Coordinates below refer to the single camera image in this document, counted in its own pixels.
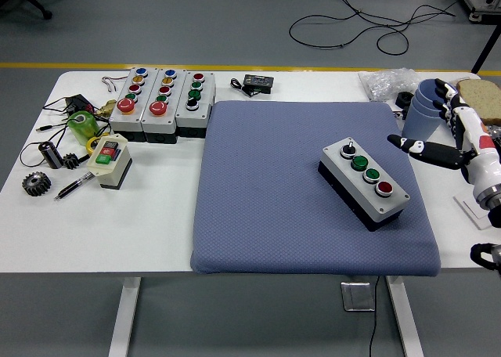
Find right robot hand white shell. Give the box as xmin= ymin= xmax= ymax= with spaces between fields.
xmin=387 ymin=78 xmax=501 ymax=201

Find grey four-control button box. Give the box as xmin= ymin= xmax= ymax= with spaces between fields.
xmin=175 ymin=70 xmax=217 ymax=139
xmin=317 ymin=137 xmax=411 ymax=233

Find five-button box red mushroom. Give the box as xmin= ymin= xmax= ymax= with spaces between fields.
xmin=108 ymin=67 xmax=160 ymax=142
xmin=140 ymin=67 xmax=187 ymax=143

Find bread slice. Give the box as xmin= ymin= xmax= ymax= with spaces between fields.
xmin=456 ymin=78 xmax=501 ymax=125

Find pale blue plastic cup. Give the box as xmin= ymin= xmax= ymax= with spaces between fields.
xmin=411 ymin=94 xmax=445 ymax=117
xmin=416 ymin=78 xmax=449 ymax=108
xmin=402 ymin=102 xmax=447 ymax=143

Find white paper card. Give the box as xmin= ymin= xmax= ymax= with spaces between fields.
xmin=452 ymin=194 xmax=494 ymax=229

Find black round part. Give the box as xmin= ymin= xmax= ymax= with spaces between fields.
xmin=395 ymin=92 xmax=415 ymax=110

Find black slanted pole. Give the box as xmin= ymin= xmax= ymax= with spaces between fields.
xmin=470 ymin=30 xmax=501 ymax=74

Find clear plastic bag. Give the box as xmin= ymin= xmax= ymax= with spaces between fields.
xmin=358 ymin=67 xmax=422 ymax=102

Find white table leg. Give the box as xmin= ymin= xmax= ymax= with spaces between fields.
xmin=385 ymin=275 xmax=425 ymax=357
xmin=108 ymin=276 xmax=142 ymax=357

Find metal floor outlet plate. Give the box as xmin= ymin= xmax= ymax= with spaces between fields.
xmin=340 ymin=281 xmax=376 ymax=313

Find blue-grey quilted mat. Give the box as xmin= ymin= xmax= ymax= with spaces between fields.
xmin=190 ymin=100 xmax=442 ymax=278

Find black digital meter module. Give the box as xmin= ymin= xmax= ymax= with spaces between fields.
xmin=241 ymin=74 xmax=275 ymax=96

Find brass fitting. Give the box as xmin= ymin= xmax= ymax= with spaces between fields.
xmin=96 ymin=99 xmax=118 ymax=119

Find yellow tape roll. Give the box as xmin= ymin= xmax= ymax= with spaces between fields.
xmin=85 ymin=136 xmax=105 ymax=154

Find green tape roll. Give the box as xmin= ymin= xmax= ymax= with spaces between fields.
xmin=67 ymin=110 xmax=101 ymax=146

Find black pen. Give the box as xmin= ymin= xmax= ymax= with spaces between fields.
xmin=54 ymin=171 xmax=97 ymax=201

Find small black gear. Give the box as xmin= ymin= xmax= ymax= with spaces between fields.
xmin=62 ymin=152 xmax=81 ymax=171

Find black cylindrical capacitor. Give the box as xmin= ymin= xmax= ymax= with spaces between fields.
xmin=38 ymin=140 xmax=63 ymax=170

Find large dark steel gear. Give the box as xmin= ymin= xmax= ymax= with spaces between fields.
xmin=22 ymin=171 xmax=52 ymax=197

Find aluminium frame stand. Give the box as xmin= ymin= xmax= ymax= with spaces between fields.
xmin=448 ymin=0 xmax=501 ymax=23

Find black floor cable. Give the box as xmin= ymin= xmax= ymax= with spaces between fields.
xmin=289 ymin=0 xmax=477 ymax=55

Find thin black power cable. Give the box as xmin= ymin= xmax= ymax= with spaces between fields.
xmin=367 ymin=275 xmax=380 ymax=357

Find black meter wire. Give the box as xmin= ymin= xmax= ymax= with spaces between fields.
xmin=229 ymin=78 xmax=255 ymax=99

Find cream red-green switch box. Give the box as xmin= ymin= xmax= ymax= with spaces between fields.
xmin=86 ymin=134 xmax=133 ymax=190

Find red white twisted wire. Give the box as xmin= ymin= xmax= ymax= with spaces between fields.
xmin=101 ymin=74 xmax=130 ymax=96

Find black module with wires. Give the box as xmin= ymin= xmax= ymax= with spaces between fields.
xmin=64 ymin=93 xmax=95 ymax=115

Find black cable with plug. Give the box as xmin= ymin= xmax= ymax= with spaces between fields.
xmin=37 ymin=122 xmax=75 ymax=135

